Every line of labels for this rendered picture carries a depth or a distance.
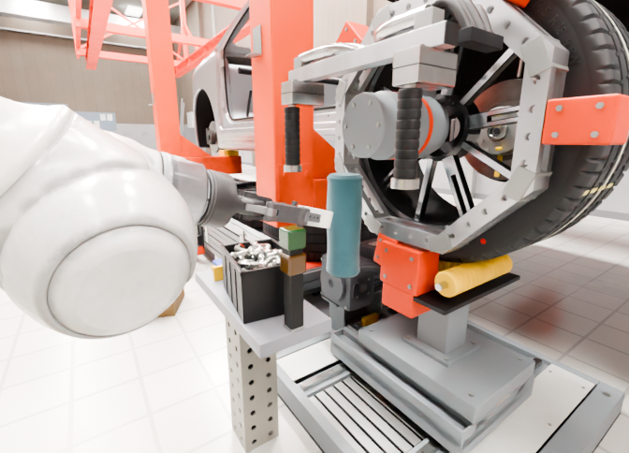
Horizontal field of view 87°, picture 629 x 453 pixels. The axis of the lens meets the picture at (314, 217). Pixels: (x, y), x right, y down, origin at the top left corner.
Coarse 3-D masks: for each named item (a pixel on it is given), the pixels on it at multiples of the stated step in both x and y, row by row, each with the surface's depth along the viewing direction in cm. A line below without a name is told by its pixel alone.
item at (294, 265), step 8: (280, 256) 65; (288, 256) 62; (296, 256) 63; (304, 256) 64; (280, 264) 65; (288, 264) 62; (296, 264) 63; (304, 264) 64; (288, 272) 63; (296, 272) 63
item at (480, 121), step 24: (456, 48) 75; (384, 72) 92; (456, 96) 76; (480, 120) 72; (504, 120) 68; (456, 144) 82; (384, 168) 102; (432, 168) 84; (456, 168) 78; (504, 168) 70; (384, 192) 97; (408, 192) 102; (432, 192) 107; (456, 192) 79; (408, 216) 90; (432, 216) 92; (456, 216) 93
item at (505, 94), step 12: (504, 84) 108; (516, 84) 105; (480, 96) 115; (492, 96) 111; (504, 96) 109; (516, 96) 106; (480, 108) 115; (492, 108) 112; (492, 120) 108; (480, 132) 112; (480, 144) 112; (492, 144) 109; (504, 144) 106; (468, 156) 121; (504, 156) 111; (480, 168) 118
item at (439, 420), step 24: (384, 312) 130; (336, 336) 114; (360, 360) 104; (384, 360) 103; (384, 384) 96; (408, 384) 95; (528, 384) 94; (408, 408) 90; (432, 408) 86; (504, 408) 87; (432, 432) 84; (456, 432) 78; (480, 432) 82
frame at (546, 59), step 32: (416, 0) 70; (480, 0) 59; (512, 32) 56; (544, 32) 55; (544, 64) 52; (352, 96) 93; (544, 96) 53; (352, 160) 97; (512, 160) 58; (544, 160) 58; (512, 192) 58; (384, 224) 85; (416, 224) 82; (480, 224) 64
